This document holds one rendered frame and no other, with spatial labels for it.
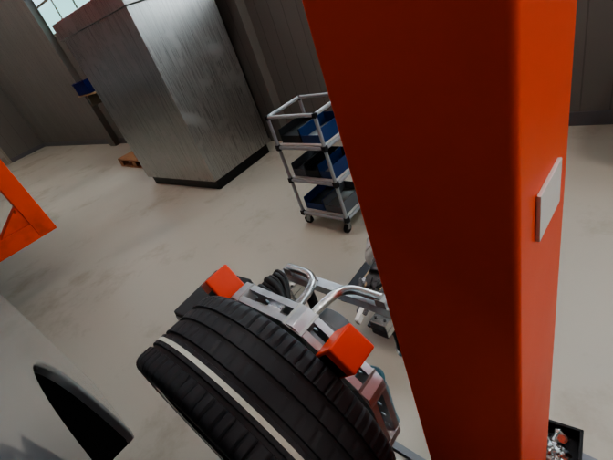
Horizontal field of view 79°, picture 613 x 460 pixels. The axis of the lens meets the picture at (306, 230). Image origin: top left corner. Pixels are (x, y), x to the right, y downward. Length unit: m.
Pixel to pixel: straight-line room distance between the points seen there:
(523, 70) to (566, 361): 1.88
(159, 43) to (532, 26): 4.22
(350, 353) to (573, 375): 1.44
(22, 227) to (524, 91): 4.31
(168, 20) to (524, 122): 4.34
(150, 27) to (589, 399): 4.33
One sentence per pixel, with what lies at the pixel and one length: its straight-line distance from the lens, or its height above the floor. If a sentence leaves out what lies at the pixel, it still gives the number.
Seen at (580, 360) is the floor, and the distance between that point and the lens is 2.13.
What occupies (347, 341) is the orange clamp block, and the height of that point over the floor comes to 1.12.
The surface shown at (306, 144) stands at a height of 0.76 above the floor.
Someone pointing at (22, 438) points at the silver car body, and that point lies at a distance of 0.49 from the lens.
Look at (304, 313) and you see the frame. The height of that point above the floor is 1.12.
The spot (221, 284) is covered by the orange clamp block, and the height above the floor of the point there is 1.14.
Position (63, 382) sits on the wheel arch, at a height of 1.09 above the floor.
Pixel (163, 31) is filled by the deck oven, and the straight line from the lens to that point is 4.48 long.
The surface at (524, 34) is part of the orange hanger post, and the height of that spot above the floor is 1.63.
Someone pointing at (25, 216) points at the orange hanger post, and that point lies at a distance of 4.39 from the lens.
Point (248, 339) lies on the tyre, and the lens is 0.79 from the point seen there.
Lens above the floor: 1.70
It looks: 32 degrees down
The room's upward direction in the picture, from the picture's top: 21 degrees counter-clockwise
